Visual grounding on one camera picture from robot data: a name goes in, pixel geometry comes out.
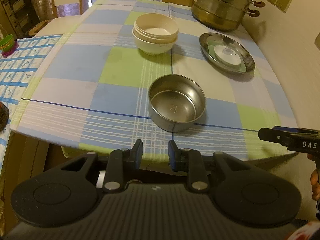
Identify small stainless steel bowl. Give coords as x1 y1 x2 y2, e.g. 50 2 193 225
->
148 74 206 133

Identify green square plastic plate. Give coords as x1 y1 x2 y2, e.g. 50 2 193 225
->
208 42 246 73

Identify white floral saucer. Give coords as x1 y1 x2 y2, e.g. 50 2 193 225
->
214 45 241 66

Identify large stainless steel plate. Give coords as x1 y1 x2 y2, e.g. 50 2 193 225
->
199 33 255 75

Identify white floral ceramic bowl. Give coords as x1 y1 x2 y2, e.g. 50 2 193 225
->
132 29 177 56

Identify right hand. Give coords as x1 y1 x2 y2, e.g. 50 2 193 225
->
310 169 320 200

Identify checkered pastel tablecloth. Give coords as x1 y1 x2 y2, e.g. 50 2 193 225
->
10 0 296 162

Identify dark jar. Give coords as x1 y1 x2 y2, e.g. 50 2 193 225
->
0 101 9 132

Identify blue white checkered cloth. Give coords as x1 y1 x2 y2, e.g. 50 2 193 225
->
1 35 62 166

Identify stainless steel steamer pot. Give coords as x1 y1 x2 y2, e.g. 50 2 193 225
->
191 0 265 32

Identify colourful stacked plastic cups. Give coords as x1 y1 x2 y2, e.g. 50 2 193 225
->
0 34 18 57

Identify dark metal rack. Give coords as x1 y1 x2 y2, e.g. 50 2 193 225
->
1 0 40 38

